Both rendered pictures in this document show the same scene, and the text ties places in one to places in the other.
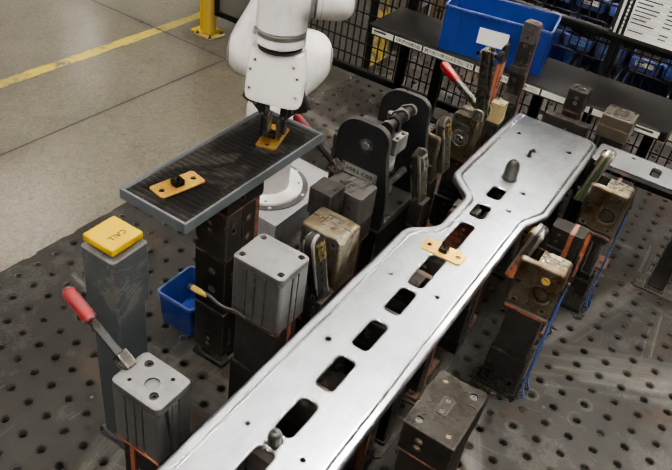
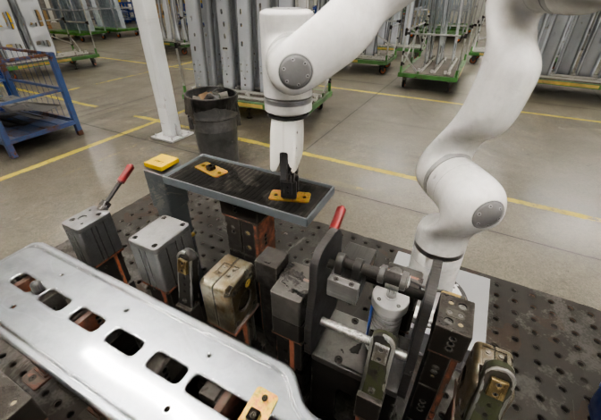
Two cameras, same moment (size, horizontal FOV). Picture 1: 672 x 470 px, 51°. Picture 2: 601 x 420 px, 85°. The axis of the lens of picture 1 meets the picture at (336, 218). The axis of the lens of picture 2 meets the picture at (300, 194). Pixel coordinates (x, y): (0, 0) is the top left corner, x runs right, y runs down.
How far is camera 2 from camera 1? 124 cm
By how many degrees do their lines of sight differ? 71
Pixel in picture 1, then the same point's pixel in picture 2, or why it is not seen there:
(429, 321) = (129, 399)
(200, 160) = (243, 172)
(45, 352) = not seen: hidden behind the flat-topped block
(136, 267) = (157, 184)
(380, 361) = (87, 351)
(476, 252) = not seen: outside the picture
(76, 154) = (520, 256)
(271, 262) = (150, 231)
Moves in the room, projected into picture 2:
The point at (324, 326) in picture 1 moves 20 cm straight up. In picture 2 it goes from (141, 306) to (110, 224)
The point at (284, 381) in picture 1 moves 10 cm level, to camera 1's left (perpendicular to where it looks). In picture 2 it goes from (90, 288) to (113, 255)
